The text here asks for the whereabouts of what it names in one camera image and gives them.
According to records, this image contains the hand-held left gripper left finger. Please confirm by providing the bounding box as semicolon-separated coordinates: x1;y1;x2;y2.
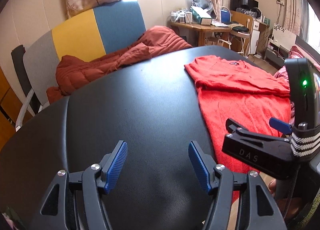
32;140;128;230

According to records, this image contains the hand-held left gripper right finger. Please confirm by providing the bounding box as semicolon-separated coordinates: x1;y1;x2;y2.
188;141;288;230

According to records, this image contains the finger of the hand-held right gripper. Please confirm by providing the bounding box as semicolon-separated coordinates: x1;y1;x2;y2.
226;118;292;143
269;117;292;135

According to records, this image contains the cluttered wooden desk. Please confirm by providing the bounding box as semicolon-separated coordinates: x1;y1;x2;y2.
170;10;270;57

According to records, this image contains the grey yellow blue sofa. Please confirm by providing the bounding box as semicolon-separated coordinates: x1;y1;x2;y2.
11;0;147;130

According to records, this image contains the red knit sweater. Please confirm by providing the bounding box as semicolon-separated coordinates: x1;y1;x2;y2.
184;55;294;205

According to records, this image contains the black braided cable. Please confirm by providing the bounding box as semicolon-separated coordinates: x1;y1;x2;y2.
282;165;300;218

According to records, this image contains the pale striped curtain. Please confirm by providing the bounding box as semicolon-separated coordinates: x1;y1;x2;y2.
284;0;310;43

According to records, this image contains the white cabinet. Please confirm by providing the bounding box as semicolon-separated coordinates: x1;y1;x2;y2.
250;29;261;55

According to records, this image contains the white floral board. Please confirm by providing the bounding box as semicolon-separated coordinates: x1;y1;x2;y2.
272;23;298;45

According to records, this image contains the folding stool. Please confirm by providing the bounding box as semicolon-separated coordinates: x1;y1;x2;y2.
229;26;250;57

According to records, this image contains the brown paper bag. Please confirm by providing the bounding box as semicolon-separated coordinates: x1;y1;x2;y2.
205;36;232;49

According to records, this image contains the black monitor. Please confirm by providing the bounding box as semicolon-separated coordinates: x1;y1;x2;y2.
230;0;259;12

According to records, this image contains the green white box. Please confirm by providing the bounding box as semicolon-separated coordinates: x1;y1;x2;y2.
190;6;213;25

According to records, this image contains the rust quilted jacket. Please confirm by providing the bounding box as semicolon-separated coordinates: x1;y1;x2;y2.
46;26;193;104

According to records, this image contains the blue white container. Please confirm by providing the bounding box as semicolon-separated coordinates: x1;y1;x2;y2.
220;6;233;23

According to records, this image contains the grey low shelf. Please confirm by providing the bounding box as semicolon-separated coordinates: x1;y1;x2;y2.
265;42;290;66

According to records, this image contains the wooden wardrobe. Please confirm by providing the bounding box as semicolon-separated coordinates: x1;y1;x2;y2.
0;67;33;148

